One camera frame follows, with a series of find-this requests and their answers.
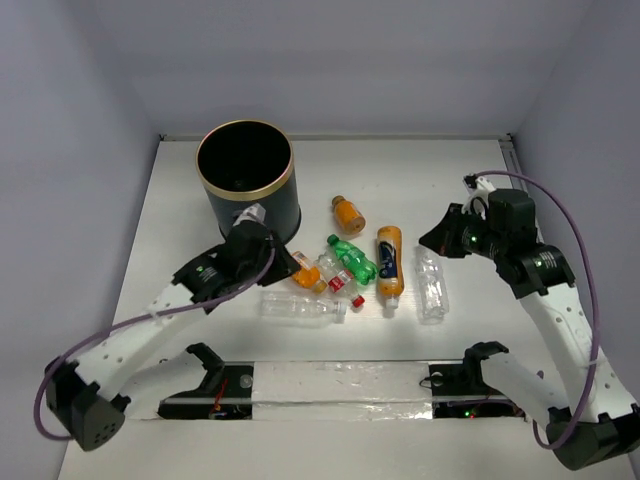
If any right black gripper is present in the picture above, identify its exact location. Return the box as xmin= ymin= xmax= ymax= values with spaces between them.
xmin=417 ymin=201 xmax=506 ymax=260

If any small orange bottle white cap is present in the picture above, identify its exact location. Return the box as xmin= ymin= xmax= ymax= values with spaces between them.
xmin=292 ymin=251 xmax=327 ymax=294

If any clear bottle white cap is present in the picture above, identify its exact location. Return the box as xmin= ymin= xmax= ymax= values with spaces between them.
xmin=259 ymin=291 xmax=347 ymax=328

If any clear bottle red label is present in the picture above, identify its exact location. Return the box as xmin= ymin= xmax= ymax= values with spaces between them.
xmin=315 ymin=253 xmax=365 ymax=309

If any clear crushed bottle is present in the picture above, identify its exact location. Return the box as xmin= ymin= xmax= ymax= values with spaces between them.
xmin=414 ymin=246 xmax=449 ymax=325

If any green plastic soda bottle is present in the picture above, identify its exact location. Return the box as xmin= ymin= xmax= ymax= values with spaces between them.
xmin=327 ymin=234 xmax=378 ymax=286

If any tall orange bottle blue label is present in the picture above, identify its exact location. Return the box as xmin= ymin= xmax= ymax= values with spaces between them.
xmin=376 ymin=225 xmax=404 ymax=311

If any small orange juice bottle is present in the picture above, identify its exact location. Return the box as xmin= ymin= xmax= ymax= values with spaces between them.
xmin=331 ymin=195 xmax=366 ymax=235

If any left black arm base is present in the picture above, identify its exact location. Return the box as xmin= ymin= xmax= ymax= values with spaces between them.
xmin=157 ymin=343 xmax=255 ymax=420

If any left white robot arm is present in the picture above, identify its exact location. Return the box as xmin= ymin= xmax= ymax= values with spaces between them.
xmin=33 ymin=203 xmax=299 ymax=452

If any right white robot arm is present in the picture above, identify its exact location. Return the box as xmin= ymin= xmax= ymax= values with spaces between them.
xmin=419 ymin=172 xmax=639 ymax=471

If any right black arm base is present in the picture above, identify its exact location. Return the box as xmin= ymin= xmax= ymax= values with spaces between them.
xmin=419 ymin=341 xmax=526 ymax=420

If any black bin with gold rim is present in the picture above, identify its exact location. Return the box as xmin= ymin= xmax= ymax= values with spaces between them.
xmin=195 ymin=120 xmax=302 ymax=243

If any aluminium rail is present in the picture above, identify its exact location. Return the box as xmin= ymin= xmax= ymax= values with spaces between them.
xmin=499 ymin=138 xmax=527 ymax=191

